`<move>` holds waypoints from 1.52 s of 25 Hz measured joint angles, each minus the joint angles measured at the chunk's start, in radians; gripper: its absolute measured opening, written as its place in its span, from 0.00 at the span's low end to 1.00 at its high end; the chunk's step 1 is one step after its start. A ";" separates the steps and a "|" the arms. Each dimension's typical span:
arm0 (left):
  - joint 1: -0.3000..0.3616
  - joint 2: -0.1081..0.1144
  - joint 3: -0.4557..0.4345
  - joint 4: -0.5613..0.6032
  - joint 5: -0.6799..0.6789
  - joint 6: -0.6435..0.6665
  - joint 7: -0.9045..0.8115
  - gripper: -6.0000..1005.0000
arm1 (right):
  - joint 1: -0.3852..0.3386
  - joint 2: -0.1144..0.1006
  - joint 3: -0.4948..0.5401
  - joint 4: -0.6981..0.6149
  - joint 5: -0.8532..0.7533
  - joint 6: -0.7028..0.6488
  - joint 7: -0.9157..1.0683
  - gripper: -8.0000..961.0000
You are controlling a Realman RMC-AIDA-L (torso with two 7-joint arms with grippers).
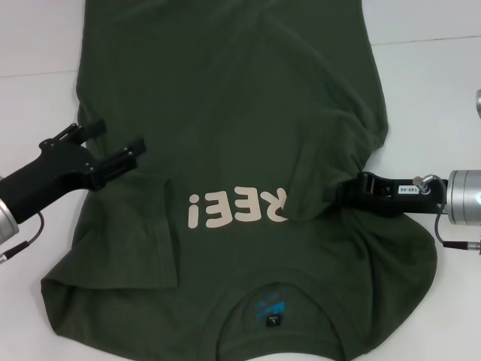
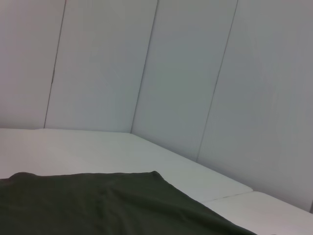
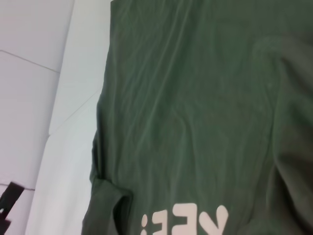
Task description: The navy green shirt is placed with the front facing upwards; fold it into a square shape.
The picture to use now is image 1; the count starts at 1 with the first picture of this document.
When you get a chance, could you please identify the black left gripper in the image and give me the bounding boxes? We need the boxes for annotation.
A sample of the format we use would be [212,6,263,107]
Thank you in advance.
[0,119,147,223]

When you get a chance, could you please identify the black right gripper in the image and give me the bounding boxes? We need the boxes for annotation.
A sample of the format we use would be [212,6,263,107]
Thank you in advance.
[325,171,449,219]

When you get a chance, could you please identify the dark green FREE t-shirt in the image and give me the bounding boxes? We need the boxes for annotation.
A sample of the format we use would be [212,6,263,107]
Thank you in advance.
[40,0,439,361]

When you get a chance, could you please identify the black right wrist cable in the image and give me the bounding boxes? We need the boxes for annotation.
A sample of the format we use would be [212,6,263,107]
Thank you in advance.
[413,174,481,252]

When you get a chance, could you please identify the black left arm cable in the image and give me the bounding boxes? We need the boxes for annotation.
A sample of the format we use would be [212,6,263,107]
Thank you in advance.
[0,210,46,260]

